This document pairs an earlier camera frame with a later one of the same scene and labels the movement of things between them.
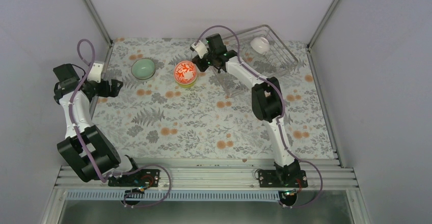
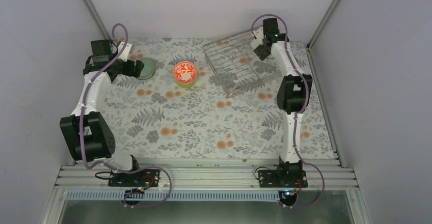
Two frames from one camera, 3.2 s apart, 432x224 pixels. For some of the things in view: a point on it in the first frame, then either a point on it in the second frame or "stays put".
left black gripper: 114,91 to 137,68
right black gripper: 197,61 to 263,54
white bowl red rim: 185,72 stays put
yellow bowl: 188,86 stays put
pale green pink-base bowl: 143,68 stays put
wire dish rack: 275,63 stays put
